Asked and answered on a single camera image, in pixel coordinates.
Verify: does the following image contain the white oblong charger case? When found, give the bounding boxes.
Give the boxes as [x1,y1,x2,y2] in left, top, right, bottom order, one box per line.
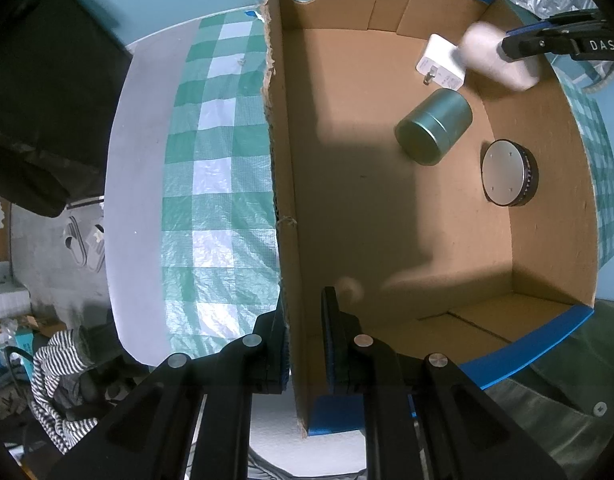
[458,22,541,92]

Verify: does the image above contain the blue cardboard box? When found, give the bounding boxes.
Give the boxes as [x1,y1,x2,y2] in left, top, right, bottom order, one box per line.
[264,0,599,436]

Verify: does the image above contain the green checkered plastic tablecloth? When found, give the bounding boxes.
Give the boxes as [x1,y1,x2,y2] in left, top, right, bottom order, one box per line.
[161,9,280,358]

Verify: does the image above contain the round black silver speaker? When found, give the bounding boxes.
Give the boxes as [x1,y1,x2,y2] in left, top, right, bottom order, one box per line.
[480,139,539,207]

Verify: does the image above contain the green metal tin can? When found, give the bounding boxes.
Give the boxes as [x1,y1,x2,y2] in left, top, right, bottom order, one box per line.
[395,88,473,166]

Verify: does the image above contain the striped black white clothing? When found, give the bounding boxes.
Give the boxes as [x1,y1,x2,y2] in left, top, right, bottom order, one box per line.
[30,330,99,454]

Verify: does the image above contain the white slippers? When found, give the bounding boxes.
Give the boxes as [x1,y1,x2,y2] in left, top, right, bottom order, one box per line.
[63,216,106,273]

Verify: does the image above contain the black hanging garment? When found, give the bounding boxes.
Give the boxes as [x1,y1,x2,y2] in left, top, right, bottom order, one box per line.
[0,0,132,218]

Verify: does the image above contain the white wall charger with prongs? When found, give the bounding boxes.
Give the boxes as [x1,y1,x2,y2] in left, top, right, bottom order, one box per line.
[415,34,466,91]

